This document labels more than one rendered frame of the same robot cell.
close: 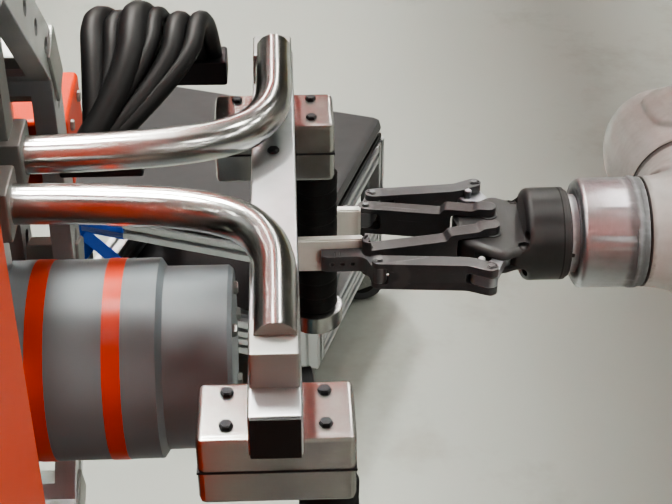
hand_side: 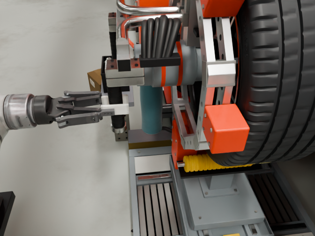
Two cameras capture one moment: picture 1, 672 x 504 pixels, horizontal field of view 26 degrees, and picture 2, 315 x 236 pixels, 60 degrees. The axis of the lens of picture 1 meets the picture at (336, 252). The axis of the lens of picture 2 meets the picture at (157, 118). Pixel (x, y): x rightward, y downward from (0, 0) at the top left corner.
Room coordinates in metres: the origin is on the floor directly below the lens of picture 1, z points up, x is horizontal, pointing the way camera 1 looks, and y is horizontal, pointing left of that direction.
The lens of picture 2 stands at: (1.54, 0.08, 1.26)
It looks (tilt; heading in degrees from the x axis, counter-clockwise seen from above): 39 degrees down; 175
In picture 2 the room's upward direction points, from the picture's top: straight up
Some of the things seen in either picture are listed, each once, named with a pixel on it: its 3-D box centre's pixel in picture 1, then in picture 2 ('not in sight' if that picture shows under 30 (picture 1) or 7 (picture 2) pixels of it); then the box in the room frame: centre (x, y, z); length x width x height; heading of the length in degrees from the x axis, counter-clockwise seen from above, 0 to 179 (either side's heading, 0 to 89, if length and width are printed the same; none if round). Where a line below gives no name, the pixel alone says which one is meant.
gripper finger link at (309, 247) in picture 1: (319, 253); (115, 100); (0.94, 0.01, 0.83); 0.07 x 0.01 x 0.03; 93
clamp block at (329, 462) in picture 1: (276, 439); (122, 21); (0.62, 0.03, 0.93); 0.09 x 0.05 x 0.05; 92
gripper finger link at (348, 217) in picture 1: (317, 223); (115, 109); (0.98, 0.02, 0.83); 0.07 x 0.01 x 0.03; 91
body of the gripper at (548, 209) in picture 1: (510, 234); (54, 109); (0.97, -0.14, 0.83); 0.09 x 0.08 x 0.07; 92
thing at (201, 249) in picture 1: (230, 243); not in sight; (1.90, 0.17, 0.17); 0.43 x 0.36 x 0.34; 73
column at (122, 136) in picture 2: not in sight; (120, 111); (0.18, -0.04, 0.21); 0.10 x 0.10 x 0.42; 2
